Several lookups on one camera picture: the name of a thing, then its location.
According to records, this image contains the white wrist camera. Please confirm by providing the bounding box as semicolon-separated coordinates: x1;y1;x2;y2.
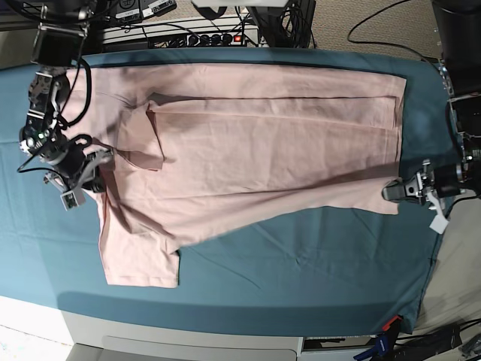
61;189;86;211
430;199;449;235

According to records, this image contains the white power strip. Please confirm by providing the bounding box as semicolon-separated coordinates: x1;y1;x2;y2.
101;25;260;49

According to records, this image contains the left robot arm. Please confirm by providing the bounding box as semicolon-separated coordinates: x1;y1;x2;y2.
382;1;480;204

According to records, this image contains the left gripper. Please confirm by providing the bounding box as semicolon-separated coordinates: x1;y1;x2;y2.
381;159;464;204

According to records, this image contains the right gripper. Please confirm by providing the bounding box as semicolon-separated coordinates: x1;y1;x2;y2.
41;142;113;193

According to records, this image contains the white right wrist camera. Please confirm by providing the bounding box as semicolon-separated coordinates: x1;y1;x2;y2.
61;189;86;211

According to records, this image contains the teal table cloth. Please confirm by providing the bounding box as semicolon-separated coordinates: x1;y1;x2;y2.
1;65;480;336

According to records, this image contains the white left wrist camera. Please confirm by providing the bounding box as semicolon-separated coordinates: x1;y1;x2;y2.
430;199;449;235

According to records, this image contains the pink T-shirt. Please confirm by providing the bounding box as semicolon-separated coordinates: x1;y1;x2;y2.
67;63;407;288

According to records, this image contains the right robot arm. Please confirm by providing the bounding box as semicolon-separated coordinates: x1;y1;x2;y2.
8;1;111;195

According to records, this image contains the orange blue clamp bottom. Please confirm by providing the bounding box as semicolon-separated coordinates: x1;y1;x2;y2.
353;315;404;360

